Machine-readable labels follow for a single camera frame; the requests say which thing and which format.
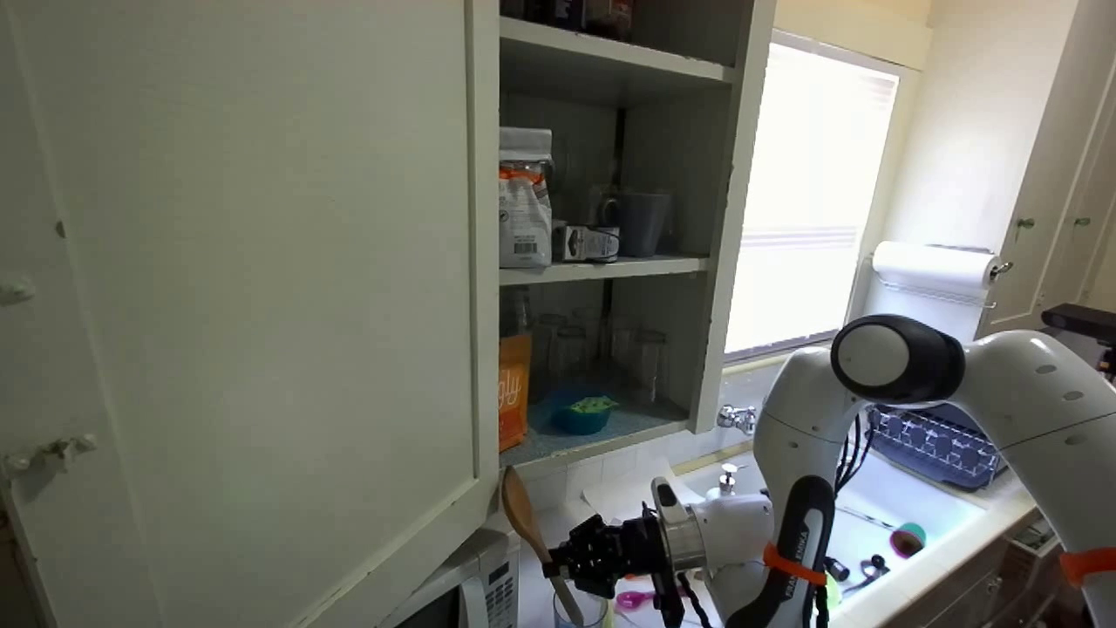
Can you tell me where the white microwave oven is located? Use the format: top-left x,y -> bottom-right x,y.
375,528 -> 519,628

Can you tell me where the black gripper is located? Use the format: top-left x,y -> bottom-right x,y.
547,516 -> 666,595

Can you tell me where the dark mug on shelf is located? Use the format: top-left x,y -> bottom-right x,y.
604,193 -> 674,258

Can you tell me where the white patterned mug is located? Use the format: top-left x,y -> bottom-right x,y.
559,227 -> 620,265

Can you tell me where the cream wall cabinet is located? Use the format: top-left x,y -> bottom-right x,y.
0,0 -> 773,628

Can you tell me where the wooden spoon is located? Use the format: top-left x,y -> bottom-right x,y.
499,466 -> 584,628

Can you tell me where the pink measuring spoon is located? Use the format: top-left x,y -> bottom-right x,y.
613,588 -> 652,613

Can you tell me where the teal bowl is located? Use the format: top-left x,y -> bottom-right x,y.
552,393 -> 616,435

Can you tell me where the chrome sink faucet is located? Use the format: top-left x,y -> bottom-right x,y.
717,404 -> 760,435

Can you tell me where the paper towel roll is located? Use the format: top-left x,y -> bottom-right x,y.
866,240 -> 1000,343

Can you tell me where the blue patterned dish rack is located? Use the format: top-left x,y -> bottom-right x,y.
871,404 -> 1009,492

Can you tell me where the orange snack bag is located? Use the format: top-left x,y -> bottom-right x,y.
499,334 -> 529,450

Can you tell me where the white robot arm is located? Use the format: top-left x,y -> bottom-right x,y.
544,313 -> 1116,628

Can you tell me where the white flour bag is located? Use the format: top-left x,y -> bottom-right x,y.
499,127 -> 552,269

